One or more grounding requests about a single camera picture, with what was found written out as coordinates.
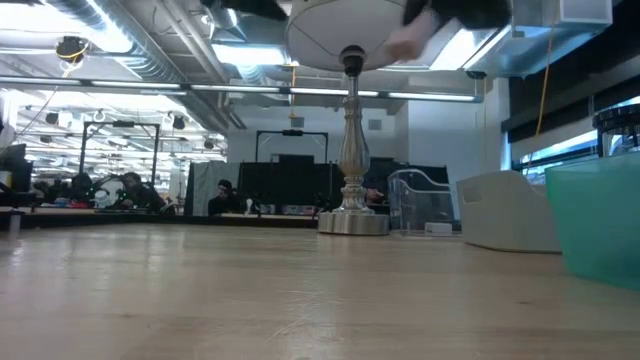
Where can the clear plastic tray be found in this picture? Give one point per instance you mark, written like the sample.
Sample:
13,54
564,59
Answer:
417,200

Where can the black hourglass blue sand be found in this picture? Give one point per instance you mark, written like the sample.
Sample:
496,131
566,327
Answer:
620,125

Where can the black ceiling device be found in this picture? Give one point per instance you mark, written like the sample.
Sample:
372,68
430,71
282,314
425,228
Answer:
71,48

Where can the grey partition panel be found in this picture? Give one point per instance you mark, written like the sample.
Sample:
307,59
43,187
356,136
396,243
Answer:
205,185

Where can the ceiling light strip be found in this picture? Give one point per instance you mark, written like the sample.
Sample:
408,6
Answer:
240,89

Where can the white plastic block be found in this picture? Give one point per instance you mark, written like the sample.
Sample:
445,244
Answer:
437,228

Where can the table lamp white shade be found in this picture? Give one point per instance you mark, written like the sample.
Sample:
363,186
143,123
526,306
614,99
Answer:
350,35

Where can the person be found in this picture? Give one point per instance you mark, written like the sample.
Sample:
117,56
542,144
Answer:
225,199
140,195

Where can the black background frame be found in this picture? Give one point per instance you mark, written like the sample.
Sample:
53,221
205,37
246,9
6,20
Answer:
120,125
292,132

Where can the person's hand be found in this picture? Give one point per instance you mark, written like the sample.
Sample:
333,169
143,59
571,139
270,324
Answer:
375,195

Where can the dark background workstation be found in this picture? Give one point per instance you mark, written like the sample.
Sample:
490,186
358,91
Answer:
285,180

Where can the small clear container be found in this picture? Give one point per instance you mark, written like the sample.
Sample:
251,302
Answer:
505,212

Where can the green translucent tray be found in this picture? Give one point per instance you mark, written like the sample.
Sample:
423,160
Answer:
600,220

